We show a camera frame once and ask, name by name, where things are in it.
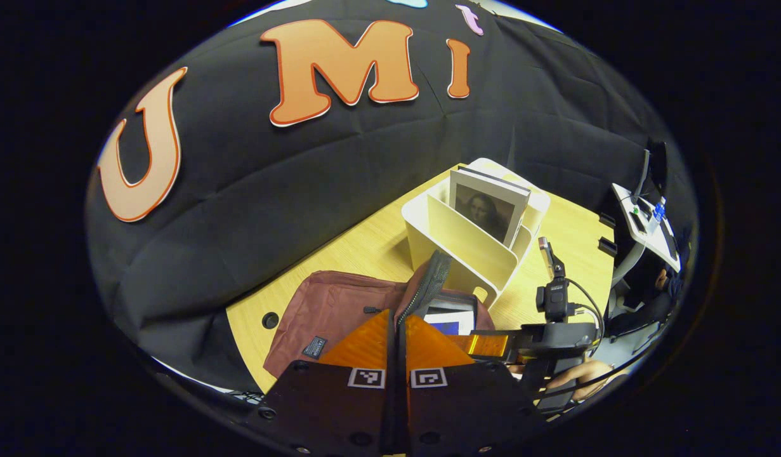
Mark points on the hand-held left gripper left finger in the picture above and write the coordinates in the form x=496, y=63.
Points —
x=339, y=406

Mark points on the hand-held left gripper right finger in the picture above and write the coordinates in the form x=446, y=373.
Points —
x=460, y=406

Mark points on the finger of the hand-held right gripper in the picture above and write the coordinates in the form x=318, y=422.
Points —
x=488, y=346

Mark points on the blue cover book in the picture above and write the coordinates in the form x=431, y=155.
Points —
x=447, y=322

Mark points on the white bookshelf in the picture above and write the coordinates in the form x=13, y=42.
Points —
x=466, y=254

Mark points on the maroon schoolbag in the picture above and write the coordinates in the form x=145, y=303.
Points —
x=339, y=304

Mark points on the portrait cover book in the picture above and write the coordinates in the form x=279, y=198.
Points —
x=488, y=209

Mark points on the black table clamp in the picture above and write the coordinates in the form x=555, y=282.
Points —
x=607, y=245
x=606, y=220

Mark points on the white side desk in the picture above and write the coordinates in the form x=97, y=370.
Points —
x=644, y=238

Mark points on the clear bottle blue label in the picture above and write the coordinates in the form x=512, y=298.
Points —
x=658, y=209

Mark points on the black monitor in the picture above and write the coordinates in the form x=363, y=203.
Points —
x=650, y=168

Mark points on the plain black side cloth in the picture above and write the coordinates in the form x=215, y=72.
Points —
x=568, y=114

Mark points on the black backdrop cloth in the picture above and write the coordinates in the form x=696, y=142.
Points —
x=269, y=190

